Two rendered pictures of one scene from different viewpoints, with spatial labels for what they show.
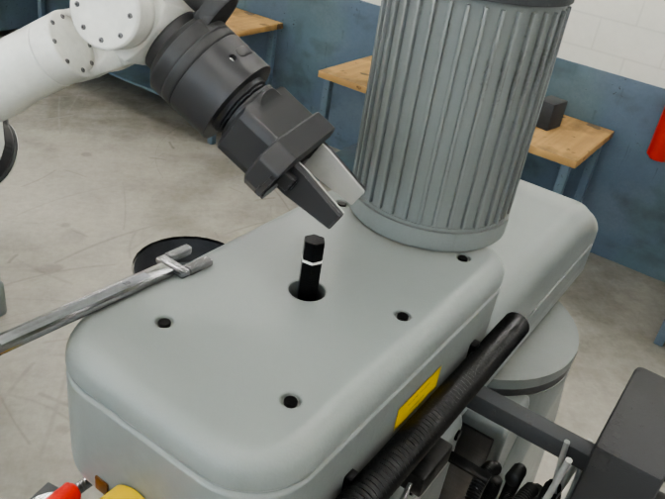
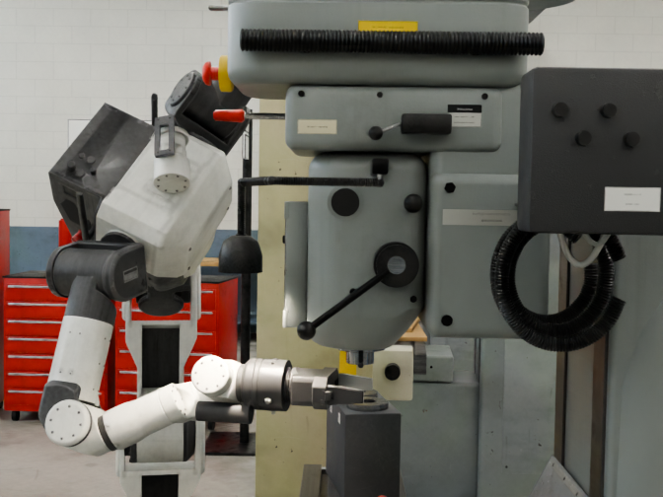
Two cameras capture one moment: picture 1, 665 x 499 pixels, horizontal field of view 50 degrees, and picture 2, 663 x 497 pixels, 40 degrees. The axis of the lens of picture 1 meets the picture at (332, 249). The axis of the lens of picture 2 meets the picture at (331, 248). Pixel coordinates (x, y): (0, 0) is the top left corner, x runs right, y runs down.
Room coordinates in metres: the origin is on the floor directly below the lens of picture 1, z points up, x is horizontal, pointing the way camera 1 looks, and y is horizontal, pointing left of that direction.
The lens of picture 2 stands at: (-0.22, -1.27, 1.55)
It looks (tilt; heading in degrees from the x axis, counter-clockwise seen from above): 3 degrees down; 60
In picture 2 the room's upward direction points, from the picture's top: 1 degrees clockwise
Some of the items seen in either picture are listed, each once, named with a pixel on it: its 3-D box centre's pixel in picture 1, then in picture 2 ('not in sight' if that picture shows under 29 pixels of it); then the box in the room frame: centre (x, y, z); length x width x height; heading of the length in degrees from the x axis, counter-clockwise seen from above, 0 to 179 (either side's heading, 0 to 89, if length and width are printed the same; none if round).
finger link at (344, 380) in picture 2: not in sight; (355, 383); (0.61, 0.07, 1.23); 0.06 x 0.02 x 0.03; 139
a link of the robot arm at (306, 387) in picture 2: not in sight; (298, 388); (0.51, 0.09, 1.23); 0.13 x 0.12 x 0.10; 49
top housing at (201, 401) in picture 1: (307, 345); (374, 45); (0.60, 0.01, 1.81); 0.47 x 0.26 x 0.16; 149
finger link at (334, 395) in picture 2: not in sight; (344, 395); (0.54, -0.01, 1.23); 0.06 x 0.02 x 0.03; 139
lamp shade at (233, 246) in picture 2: not in sight; (240, 252); (0.40, 0.09, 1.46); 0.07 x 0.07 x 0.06
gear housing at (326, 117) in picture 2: not in sight; (390, 124); (0.62, 0.00, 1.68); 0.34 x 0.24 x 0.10; 149
